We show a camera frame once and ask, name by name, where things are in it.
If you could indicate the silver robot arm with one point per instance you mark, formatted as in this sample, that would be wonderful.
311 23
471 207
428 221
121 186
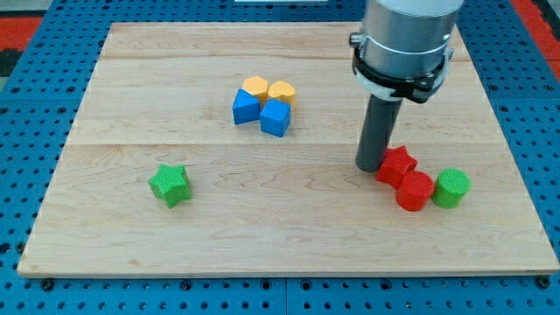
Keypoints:
401 49

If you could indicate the green star block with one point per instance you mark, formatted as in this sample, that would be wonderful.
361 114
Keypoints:
170 184

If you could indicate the yellow heart block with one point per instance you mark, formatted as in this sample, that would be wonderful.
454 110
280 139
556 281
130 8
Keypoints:
283 92

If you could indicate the yellow hexagon block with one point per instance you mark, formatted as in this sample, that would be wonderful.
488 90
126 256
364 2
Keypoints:
258 87

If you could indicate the wooden board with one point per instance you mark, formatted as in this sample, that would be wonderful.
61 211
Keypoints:
263 205

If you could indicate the red cylinder block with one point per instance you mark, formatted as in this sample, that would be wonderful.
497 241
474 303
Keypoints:
415 190

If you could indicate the blue triangular block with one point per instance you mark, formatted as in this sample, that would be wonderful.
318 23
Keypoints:
246 107

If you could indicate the green cylinder block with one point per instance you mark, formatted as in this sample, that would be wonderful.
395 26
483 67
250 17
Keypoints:
451 186

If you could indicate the red star block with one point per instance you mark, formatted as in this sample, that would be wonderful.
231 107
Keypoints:
395 165

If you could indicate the blue cube block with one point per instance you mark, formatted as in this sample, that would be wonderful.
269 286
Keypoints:
275 117

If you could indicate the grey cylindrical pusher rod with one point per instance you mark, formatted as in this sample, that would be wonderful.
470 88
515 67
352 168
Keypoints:
377 128

